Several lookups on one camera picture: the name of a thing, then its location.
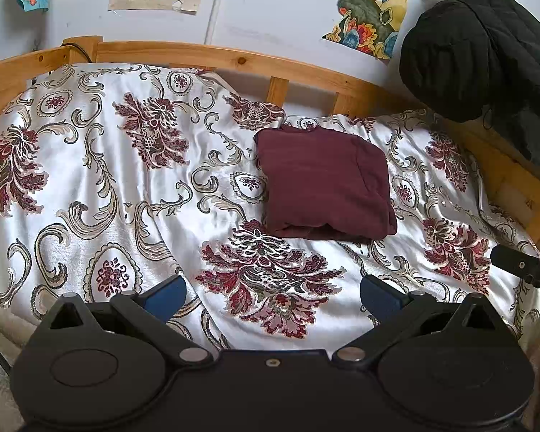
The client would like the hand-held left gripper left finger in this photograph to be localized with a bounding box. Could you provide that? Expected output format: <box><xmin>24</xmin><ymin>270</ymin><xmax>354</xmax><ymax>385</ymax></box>
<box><xmin>31</xmin><ymin>274</ymin><xmax>214</xmax><ymax>367</ymax></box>

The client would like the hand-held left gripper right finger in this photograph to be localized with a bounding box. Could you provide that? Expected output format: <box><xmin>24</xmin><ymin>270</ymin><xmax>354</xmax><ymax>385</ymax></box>
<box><xmin>330</xmin><ymin>274</ymin><xmax>511</xmax><ymax>367</ymax></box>

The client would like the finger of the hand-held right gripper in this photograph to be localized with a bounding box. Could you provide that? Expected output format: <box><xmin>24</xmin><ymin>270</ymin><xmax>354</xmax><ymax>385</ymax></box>
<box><xmin>490</xmin><ymin>245</ymin><xmax>540</xmax><ymax>298</ymax></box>

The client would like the maroon long-sleeve shirt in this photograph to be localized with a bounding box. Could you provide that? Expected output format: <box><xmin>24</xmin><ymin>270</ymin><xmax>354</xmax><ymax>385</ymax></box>
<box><xmin>255</xmin><ymin>125</ymin><xmax>397</xmax><ymax>241</ymax></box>

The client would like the floral satin blanket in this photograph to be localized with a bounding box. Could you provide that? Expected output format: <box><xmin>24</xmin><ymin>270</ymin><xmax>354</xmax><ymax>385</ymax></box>
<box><xmin>0</xmin><ymin>63</ymin><xmax>540</xmax><ymax>356</ymax></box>

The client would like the black quilted jacket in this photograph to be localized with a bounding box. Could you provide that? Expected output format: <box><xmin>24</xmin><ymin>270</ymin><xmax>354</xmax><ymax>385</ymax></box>
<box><xmin>399</xmin><ymin>0</ymin><xmax>540</xmax><ymax>172</ymax></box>

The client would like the landscape painting poster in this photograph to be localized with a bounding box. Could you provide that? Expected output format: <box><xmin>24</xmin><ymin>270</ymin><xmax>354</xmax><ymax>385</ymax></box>
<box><xmin>321</xmin><ymin>0</ymin><xmax>417</xmax><ymax>61</ymax></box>

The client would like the wooden bed frame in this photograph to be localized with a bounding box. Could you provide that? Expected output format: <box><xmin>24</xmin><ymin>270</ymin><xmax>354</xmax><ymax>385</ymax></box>
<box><xmin>0</xmin><ymin>35</ymin><xmax>540</xmax><ymax>253</ymax></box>

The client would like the white wall pipe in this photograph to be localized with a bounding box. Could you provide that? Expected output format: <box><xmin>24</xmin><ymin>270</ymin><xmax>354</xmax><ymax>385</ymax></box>
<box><xmin>204</xmin><ymin>0</ymin><xmax>232</xmax><ymax>46</ymax></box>

